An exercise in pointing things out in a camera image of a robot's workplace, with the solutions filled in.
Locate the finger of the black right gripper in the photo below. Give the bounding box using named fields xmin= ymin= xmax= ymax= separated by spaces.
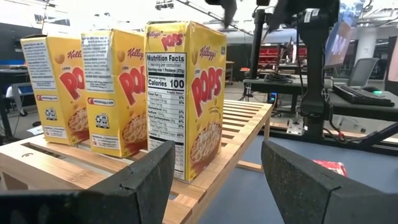
xmin=267 ymin=0 xmax=299 ymax=32
xmin=205 ymin=0 xmax=238 ymax=29

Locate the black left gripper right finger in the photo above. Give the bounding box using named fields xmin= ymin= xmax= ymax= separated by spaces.
xmin=261 ymin=139 xmax=398 ymax=224

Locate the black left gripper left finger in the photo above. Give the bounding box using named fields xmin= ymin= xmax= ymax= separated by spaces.
xmin=0 ymin=139 xmax=176 ymax=224

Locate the red Froot Loops cereal box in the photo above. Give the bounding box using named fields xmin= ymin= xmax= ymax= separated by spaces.
xmin=312 ymin=159 xmax=349 ymax=178

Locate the yellow Corn Pops cereal box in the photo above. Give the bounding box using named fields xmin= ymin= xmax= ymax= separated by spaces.
xmin=80 ymin=29 xmax=149 ymax=159
xmin=144 ymin=20 xmax=228 ymax=183
xmin=20 ymin=34 xmax=90 ymax=146

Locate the wooden slatted shelf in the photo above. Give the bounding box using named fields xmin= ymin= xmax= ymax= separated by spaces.
xmin=0 ymin=98 xmax=274 ymax=224

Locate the black vertical pole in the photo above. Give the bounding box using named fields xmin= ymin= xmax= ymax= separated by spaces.
xmin=250 ymin=6 xmax=266 ymax=80

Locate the red storage bin rack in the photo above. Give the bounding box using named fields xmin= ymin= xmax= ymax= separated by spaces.
xmin=257 ymin=43 xmax=308 ymax=67

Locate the computer monitor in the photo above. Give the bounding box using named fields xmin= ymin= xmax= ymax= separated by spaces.
xmin=323 ymin=0 xmax=366 ymax=68

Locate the grey equipment cart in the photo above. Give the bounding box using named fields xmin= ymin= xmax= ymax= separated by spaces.
xmin=242 ymin=77 xmax=301 ymax=118

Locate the black diagonal support beam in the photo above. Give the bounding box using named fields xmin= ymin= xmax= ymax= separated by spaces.
xmin=357 ymin=122 xmax=398 ymax=147

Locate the grey office chair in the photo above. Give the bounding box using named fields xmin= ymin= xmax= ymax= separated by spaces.
xmin=346 ymin=57 xmax=381 ymax=88

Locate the dark computer desk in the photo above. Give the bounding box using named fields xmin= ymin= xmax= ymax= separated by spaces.
xmin=323 ymin=90 xmax=398 ymax=123

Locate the black computer keyboard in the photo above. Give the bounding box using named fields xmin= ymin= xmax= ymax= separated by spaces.
xmin=332 ymin=83 xmax=396 ymax=108

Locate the black computer mouse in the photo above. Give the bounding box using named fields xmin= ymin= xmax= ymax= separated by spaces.
xmin=362 ymin=84 xmax=383 ymax=95

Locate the coiled black cable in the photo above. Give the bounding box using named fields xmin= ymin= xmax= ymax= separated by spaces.
xmin=264 ymin=73 xmax=293 ymax=84

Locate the black metal table frame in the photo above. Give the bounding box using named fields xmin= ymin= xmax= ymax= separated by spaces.
xmin=267 ymin=123 xmax=398 ymax=156

